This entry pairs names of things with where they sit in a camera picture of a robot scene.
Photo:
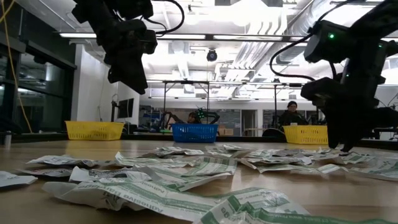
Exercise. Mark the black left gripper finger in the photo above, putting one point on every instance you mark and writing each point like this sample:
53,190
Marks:
129,77

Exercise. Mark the black hanging dome camera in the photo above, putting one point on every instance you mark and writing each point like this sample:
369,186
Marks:
212,56

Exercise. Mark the small grey cylinder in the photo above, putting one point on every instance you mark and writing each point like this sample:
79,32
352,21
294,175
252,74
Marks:
7,139

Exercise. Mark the blue plastic basket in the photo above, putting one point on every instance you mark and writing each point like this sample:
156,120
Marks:
195,133

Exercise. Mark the long ceiling light rail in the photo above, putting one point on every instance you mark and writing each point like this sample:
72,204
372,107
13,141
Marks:
242,37

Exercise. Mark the black background robot arm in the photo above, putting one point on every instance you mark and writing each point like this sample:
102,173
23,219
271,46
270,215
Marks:
213,115

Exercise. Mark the black glass partition frame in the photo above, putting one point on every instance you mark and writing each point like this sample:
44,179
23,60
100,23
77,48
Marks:
49,56

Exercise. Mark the person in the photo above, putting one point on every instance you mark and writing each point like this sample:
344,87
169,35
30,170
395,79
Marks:
291,116
193,117

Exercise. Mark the black office chair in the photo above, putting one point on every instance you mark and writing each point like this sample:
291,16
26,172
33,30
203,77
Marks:
273,133

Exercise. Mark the brown cardboard box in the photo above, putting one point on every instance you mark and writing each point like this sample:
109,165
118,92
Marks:
226,130

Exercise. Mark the yellow plastic basket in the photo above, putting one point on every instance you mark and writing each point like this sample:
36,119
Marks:
94,130
306,134

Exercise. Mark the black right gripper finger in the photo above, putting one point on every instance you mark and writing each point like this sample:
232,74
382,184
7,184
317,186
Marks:
356,124
334,127

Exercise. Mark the white dark-print wipe packet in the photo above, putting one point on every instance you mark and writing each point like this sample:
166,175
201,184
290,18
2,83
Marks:
59,160
93,175
15,180
289,160
46,172
177,150
323,152
280,152

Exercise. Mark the silver ceiling duct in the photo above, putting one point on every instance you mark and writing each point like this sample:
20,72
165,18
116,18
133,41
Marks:
280,18

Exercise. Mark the black metal rig frame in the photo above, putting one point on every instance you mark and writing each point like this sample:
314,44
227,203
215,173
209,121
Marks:
275,105

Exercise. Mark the black wall monitor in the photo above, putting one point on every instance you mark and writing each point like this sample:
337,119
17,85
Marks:
126,108

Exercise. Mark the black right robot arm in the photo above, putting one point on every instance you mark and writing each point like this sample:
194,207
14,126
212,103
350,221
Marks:
373,18

